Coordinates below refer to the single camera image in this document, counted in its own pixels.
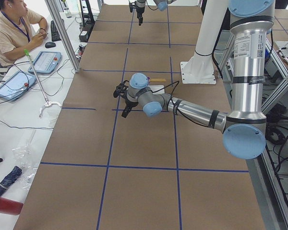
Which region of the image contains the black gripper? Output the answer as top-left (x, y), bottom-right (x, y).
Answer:
top-left (136, 6), bottom-right (144, 26)
top-left (121, 99), bottom-right (137, 117)

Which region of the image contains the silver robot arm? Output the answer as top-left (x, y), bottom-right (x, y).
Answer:
top-left (113, 0), bottom-right (275, 160)
top-left (129, 0), bottom-right (174, 26)

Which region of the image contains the black computer box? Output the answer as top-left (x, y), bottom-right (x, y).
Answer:
top-left (79, 24), bottom-right (94, 43)

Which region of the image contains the long metal grabber tool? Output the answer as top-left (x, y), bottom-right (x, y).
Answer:
top-left (24, 49), bottom-right (62, 118)

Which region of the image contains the black keyboard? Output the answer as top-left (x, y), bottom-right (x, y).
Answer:
top-left (50, 20), bottom-right (61, 42)

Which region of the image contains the far teach pendant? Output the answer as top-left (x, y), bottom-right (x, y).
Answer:
top-left (32, 51), bottom-right (62, 74)

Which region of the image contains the teach pendant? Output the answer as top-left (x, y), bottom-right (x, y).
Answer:
top-left (32, 51), bottom-right (62, 74)
top-left (0, 71), bottom-right (36, 101)

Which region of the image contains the black computer mouse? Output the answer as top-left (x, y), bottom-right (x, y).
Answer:
top-left (45, 42), bottom-right (56, 48)

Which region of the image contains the crumpled clear plastic wrap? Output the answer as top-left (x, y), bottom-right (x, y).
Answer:
top-left (12, 144), bottom-right (38, 168)

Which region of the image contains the near teach pendant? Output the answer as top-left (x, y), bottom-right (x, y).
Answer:
top-left (0, 71), bottom-right (36, 101)

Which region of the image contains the dark blue folded umbrella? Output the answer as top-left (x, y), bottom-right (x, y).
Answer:
top-left (0, 166), bottom-right (22, 196)

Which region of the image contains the seated person beige shirt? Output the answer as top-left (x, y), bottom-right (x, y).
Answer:
top-left (0, 0), bottom-right (48, 67)

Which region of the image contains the red bottle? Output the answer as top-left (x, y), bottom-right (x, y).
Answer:
top-left (0, 197), bottom-right (24, 215)

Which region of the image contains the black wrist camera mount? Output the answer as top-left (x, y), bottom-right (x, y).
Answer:
top-left (113, 80), bottom-right (128, 99)
top-left (129, 2), bottom-right (137, 13)

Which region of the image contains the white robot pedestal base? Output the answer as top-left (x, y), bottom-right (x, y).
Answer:
top-left (180, 0), bottom-right (228, 84)

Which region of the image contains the aluminium frame post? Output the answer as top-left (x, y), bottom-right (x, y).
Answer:
top-left (45, 0), bottom-right (80, 73)

